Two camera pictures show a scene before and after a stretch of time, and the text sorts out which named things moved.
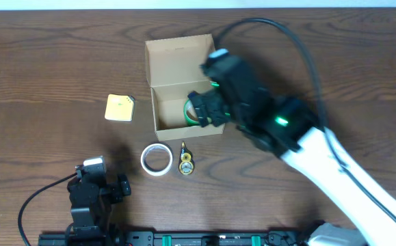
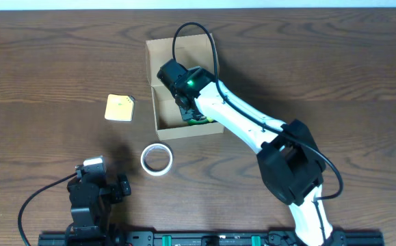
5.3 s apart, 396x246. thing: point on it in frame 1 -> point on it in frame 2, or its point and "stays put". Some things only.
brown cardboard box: x=174 y=70 stays put
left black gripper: x=120 y=188 stays put
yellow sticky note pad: x=120 y=107 stays put
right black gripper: x=218 y=117 -> x=187 y=115
